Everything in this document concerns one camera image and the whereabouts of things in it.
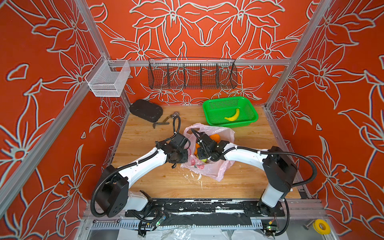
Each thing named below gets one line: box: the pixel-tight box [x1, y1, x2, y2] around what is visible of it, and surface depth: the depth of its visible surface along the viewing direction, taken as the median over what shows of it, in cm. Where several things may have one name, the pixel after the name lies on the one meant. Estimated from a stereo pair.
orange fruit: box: [210, 133, 221, 144], surface depth 94 cm
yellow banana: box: [224, 108, 240, 122], surface depth 112 cm
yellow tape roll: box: [312, 219, 331, 235], surface depth 68 cm
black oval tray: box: [129, 99, 163, 123], surface depth 112 cm
